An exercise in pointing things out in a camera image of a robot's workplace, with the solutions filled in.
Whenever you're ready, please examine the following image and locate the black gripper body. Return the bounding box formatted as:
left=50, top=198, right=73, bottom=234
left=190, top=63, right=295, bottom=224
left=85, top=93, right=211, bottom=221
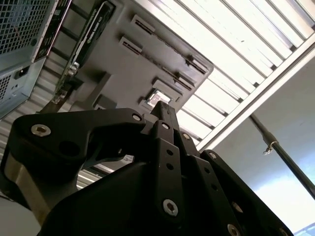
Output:
left=40, top=161, right=226, bottom=236

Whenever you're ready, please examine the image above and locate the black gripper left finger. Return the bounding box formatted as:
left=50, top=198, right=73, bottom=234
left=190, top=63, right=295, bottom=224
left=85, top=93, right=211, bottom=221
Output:
left=3, top=100, right=185, bottom=224

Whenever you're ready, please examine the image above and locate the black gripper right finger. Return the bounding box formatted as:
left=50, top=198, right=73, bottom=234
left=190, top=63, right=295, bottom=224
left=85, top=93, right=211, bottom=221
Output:
left=168, top=107, right=295, bottom=236

